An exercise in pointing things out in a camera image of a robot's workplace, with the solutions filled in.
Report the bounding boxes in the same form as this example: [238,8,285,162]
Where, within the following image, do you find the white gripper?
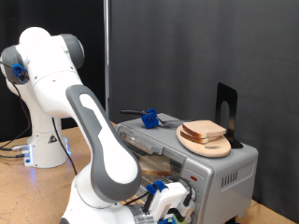
[149,181,197,224]

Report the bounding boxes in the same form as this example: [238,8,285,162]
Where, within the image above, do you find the silver oven knob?
[190,186,198,203]

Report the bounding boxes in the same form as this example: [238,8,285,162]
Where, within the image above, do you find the white bread slice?
[179,130,220,145]
[139,154,176,177]
[181,119,228,140]

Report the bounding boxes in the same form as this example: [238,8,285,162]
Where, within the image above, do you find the glass oven door with handle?
[116,124,188,190]

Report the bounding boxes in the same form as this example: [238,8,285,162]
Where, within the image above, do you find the metal spatula with blue block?
[120,107,192,130]

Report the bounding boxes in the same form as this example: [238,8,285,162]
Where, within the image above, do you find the silver toaster oven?
[115,113,260,224]

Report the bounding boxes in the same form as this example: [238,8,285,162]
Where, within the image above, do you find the round wooden board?
[176,124,232,159]

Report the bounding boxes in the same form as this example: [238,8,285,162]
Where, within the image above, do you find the black metal bookend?
[215,82,244,149]

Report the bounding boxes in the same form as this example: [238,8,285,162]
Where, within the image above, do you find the metal stand pole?
[103,0,111,117]

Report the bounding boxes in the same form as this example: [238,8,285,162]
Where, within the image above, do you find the blue cable clip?
[145,179,168,196]
[11,63,30,85]

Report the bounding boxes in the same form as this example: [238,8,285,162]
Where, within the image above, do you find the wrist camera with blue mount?
[157,214,186,224]

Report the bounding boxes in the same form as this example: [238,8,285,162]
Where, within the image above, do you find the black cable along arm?
[0,60,194,216]

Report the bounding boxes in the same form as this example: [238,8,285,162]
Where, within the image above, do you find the black base cable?
[0,152,26,160]
[0,143,31,153]

